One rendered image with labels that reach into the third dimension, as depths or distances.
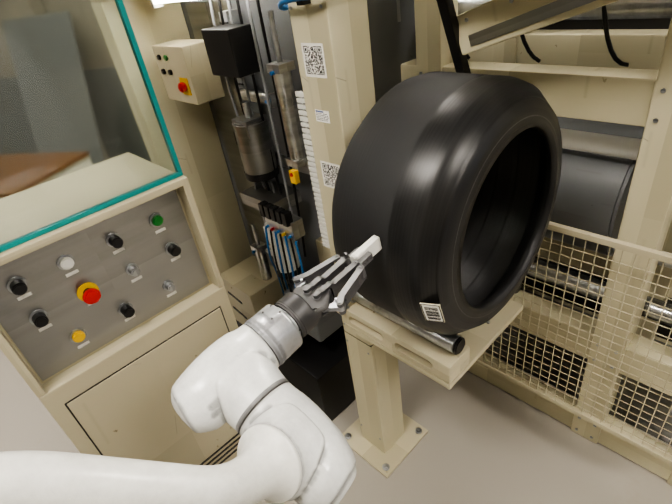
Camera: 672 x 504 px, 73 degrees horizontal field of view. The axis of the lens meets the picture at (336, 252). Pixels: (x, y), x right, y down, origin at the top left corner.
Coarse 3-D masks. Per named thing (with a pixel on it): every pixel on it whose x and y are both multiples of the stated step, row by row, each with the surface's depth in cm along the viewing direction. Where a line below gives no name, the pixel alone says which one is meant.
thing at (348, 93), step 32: (320, 0) 94; (352, 0) 98; (320, 32) 98; (352, 32) 101; (352, 64) 104; (320, 96) 108; (352, 96) 107; (320, 128) 114; (352, 128) 111; (320, 192) 128; (352, 352) 160; (384, 352) 156; (384, 384) 163; (384, 416) 171; (384, 448) 180
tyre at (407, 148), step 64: (384, 128) 87; (448, 128) 79; (512, 128) 83; (384, 192) 84; (448, 192) 78; (512, 192) 123; (384, 256) 86; (448, 256) 82; (512, 256) 121; (448, 320) 93
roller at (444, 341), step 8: (360, 296) 125; (368, 304) 123; (376, 312) 122; (384, 312) 119; (392, 320) 118; (400, 320) 115; (408, 328) 114; (416, 328) 112; (424, 336) 111; (432, 336) 109; (440, 336) 108; (448, 336) 107; (456, 336) 106; (440, 344) 108; (448, 344) 106; (456, 344) 105; (464, 344) 108; (456, 352) 106
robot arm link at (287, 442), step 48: (288, 384) 66; (240, 432) 64; (288, 432) 58; (336, 432) 62; (0, 480) 39; (48, 480) 41; (96, 480) 43; (144, 480) 46; (192, 480) 48; (240, 480) 52; (288, 480) 56; (336, 480) 58
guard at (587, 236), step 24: (600, 240) 118; (624, 264) 117; (648, 264) 113; (576, 288) 130; (600, 288) 125; (600, 312) 129; (624, 312) 124; (528, 336) 153; (600, 336) 132; (480, 360) 176; (552, 360) 150; (528, 384) 164; (624, 384) 134; (576, 408) 153; (624, 432) 144
